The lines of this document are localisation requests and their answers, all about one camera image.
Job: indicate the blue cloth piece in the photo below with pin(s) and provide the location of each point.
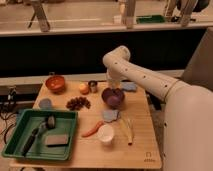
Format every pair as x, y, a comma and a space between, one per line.
110, 115

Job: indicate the bunch of dark grapes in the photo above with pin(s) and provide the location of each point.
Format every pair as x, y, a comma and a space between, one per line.
77, 103

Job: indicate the orange bowl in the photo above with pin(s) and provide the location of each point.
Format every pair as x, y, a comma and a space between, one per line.
55, 83

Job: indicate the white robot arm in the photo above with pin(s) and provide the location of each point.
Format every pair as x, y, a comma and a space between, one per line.
188, 131

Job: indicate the purple bowl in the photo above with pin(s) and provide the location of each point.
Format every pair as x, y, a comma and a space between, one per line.
113, 97

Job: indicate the orange carrot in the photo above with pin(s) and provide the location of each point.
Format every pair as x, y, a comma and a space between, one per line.
93, 130

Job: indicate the orange fruit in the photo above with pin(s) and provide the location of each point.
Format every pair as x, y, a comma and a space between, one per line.
83, 88

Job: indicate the grey sponge block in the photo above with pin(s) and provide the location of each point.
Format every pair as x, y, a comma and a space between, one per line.
56, 140

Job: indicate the light blue cloth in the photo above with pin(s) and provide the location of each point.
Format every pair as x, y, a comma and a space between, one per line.
128, 86

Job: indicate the green plastic tray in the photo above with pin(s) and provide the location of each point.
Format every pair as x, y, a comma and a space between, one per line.
65, 123

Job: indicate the white plastic cup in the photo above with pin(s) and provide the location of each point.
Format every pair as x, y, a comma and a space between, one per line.
105, 134

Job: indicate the small metal cup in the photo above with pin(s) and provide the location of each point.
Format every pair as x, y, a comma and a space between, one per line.
93, 86

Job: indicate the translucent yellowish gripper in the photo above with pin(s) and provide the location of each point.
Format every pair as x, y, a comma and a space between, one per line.
113, 83

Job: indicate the black handled brush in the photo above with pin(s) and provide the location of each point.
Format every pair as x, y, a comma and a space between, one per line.
36, 132

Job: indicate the yellow banana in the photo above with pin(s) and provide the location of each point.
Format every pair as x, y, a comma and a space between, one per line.
127, 129

